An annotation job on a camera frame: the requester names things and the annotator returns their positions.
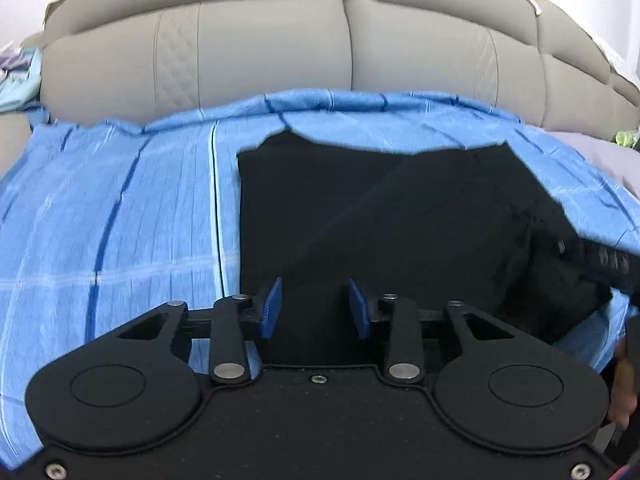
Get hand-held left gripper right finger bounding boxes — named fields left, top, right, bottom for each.
left=348, top=278, right=521, bottom=386

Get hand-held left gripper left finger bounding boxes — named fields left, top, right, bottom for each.
left=117, top=277, right=283, bottom=386

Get black pants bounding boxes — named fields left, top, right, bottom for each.
left=235, top=130, right=615, bottom=368

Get person's right forearm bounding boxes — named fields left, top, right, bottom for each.
left=611, top=335, right=640, bottom=427

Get lavender cloth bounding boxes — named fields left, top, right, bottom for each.
left=547, top=130, right=640, bottom=186

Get blue checked bedsheet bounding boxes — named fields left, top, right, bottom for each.
left=0, top=87, right=640, bottom=467

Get beige padded leather sofa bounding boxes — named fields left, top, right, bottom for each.
left=0, top=0, right=640, bottom=176

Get pile of crumpled clothes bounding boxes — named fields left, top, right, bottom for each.
left=0, top=42, right=46, bottom=116

